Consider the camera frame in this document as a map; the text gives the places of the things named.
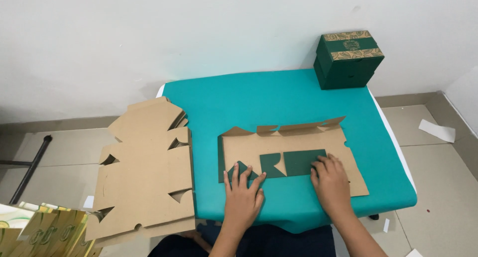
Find person's left hand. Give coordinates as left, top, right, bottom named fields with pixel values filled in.
left=223, top=162, right=267, bottom=228

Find person's right hand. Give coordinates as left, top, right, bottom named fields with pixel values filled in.
left=311, top=153, right=354, bottom=217

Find brown green box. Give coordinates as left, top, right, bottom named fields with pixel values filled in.
left=218, top=116, right=370, bottom=197

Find person's dark trousers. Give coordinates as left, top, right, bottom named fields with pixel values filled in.
left=148, top=220, right=337, bottom=257

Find white table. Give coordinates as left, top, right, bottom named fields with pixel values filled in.
left=156, top=83, right=418, bottom=221

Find stack of brown cardboard blanks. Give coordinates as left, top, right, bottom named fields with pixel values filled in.
left=85, top=96, right=196, bottom=249

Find teal tablecloth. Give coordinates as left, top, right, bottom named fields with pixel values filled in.
left=163, top=68, right=418, bottom=234

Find large white paper scrap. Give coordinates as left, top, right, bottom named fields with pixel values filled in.
left=418, top=119, right=456, bottom=143

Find green leaf-print folded box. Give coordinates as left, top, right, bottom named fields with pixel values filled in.
left=313, top=30, right=385, bottom=90

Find heap of yellow-green printed cartons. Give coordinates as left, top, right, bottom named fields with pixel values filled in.
left=0, top=201, right=102, bottom=257

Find black metal stand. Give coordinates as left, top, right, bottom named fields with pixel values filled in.
left=0, top=135, right=53, bottom=205

